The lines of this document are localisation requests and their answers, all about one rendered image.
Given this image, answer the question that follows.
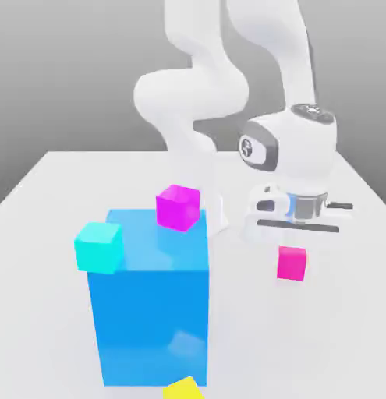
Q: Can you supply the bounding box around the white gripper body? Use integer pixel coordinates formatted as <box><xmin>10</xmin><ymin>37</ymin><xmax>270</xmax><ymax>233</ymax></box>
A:
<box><xmin>241</xmin><ymin>213</ymin><xmax>343</xmax><ymax>248</ymax></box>

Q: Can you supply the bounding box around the small pink cube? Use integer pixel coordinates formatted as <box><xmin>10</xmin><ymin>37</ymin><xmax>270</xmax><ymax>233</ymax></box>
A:
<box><xmin>276</xmin><ymin>245</ymin><xmax>308</xmax><ymax>282</ymax></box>

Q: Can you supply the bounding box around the small magenta cube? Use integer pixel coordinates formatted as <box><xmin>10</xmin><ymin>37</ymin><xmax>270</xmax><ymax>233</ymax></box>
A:
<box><xmin>155</xmin><ymin>184</ymin><xmax>202</xmax><ymax>234</ymax></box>

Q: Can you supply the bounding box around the small yellow cube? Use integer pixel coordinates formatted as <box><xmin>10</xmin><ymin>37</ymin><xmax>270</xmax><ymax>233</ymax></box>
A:
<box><xmin>161</xmin><ymin>376</ymin><xmax>205</xmax><ymax>399</ymax></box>

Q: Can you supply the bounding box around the small cyan cube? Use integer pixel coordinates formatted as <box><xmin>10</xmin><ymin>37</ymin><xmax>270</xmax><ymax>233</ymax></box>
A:
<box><xmin>73</xmin><ymin>221</ymin><xmax>125</xmax><ymax>276</ymax></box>

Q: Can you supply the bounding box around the large blue box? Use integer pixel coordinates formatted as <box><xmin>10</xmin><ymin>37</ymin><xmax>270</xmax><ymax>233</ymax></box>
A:
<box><xmin>87</xmin><ymin>208</ymin><xmax>211</xmax><ymax>388</ymax></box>

